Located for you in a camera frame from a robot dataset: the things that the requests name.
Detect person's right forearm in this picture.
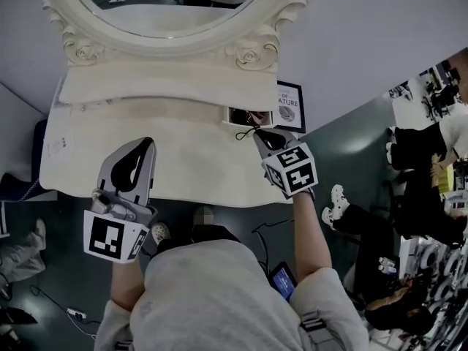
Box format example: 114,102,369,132
290,190,333,283

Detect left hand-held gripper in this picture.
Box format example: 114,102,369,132
83,135,159,265

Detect person's white shoe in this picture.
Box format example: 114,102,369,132
150,222,172,246
192,205,216,235

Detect office desks and chairs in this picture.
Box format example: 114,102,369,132
387,48,468,124

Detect oval mirror with ornate frame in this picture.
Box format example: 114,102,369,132
42,0,312,75

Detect white dressing table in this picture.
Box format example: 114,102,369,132
38,62,298,208

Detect small cream white drawer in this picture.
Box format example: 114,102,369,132
221,106,276,128

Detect black framed leaf picture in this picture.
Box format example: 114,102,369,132
273,80,307,135

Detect dark blue stool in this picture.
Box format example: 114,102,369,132
0,118,58,200

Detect black tablet device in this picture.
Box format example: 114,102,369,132
269,260,298,303

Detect yellow green container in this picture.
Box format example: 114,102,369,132
430,154,455,195

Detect small black hair tie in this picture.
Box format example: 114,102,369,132
235,112,261,142

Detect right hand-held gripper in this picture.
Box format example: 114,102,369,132
252,126,319,200

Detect person's left white shoe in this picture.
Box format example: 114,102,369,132
150,222,172,246

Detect white cabinet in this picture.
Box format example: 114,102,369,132
0,200,10,239

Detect person's grey sweatshirt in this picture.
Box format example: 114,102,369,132
94,239,370,351

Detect person's right white shoe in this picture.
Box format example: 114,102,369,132
192,205,216,235

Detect person's left forearm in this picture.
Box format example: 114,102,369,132
109,257,147,312

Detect white display shelf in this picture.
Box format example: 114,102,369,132
398,238,468,351

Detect person's black trousers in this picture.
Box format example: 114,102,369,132
155,224,242,259

